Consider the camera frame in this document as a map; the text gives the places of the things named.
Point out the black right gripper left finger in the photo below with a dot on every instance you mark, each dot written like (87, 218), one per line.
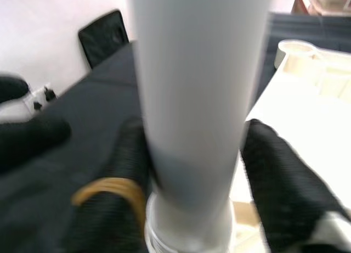
(115, 222)

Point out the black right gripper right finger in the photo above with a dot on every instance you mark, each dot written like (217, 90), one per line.
(285, 187)

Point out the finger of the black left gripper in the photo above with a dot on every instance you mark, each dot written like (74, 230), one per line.
(30, 146)
(12, 88)

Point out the white plastic table leg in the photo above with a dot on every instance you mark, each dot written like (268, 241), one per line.
(197, 85)

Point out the black tablecloth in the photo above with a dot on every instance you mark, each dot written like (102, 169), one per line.
(90, 99)

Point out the clear bin orange lid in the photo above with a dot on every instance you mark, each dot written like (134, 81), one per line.
(321, 0)

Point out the white wall socket black plug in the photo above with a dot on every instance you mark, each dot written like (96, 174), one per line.
(41, 96)

